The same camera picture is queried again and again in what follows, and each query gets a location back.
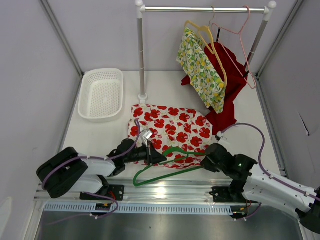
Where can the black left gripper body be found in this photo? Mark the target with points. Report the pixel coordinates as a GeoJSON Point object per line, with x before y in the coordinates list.
{"type": "Point", "coordinates": [142, 153]}

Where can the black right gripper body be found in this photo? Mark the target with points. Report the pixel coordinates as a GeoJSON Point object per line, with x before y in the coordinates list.
{"type": "Point", "coordinates": [208, 165]}

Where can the green hanger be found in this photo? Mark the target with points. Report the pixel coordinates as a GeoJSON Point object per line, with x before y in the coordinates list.
{"type": "Point", "coordinates": [170, 150]}

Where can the red flower print cloth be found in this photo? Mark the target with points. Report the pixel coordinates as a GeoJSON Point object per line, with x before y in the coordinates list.
{"type": "Point", "coordinates": [173, 127]}

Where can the lemon print skirt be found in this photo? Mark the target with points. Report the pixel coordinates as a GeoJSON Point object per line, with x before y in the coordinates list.
{"type": "Point", "coordinates": [202, 74]}

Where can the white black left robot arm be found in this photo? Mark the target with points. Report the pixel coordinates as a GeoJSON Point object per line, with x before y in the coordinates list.
{"type": "Point", "coordinates": [70, 172]}

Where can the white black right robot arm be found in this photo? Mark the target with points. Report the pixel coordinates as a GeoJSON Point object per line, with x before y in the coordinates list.
{"type": "Point", "coordinates": [252, 183]}

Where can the white plastic basket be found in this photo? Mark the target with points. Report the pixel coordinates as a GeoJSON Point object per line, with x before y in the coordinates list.
{"type": "Point", "coordinates": [101, 95]}

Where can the white metal clothes rack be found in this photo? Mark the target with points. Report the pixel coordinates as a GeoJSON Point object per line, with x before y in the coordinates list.
{"type": "Point", "coordinates": [141, 8]}

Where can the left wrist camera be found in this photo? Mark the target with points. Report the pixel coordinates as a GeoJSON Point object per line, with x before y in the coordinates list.
{"type": "Point", "coordinates": [145, 136]}

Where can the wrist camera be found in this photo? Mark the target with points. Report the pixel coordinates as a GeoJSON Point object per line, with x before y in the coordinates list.
{"type": "Point", "coordinates": [222, 140]}
{"type": "Point", "coordinates": [145, 136]}

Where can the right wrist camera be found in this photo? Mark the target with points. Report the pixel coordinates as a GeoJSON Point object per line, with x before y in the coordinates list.
{"type": "Point", "coordinates": [222, 140]}

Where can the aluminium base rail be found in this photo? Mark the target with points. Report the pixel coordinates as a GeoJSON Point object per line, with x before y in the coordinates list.
{"type": "Point", "coordinates": [169, 192]}

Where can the white slotted cable duct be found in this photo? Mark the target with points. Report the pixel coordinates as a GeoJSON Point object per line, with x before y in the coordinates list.
{"type": "Point", "coordinates": [127, 208]}

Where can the pink wire hanger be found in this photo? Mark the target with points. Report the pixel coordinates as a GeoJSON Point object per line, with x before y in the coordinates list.
{"type": "Point", "coordinates": [240, 44]}

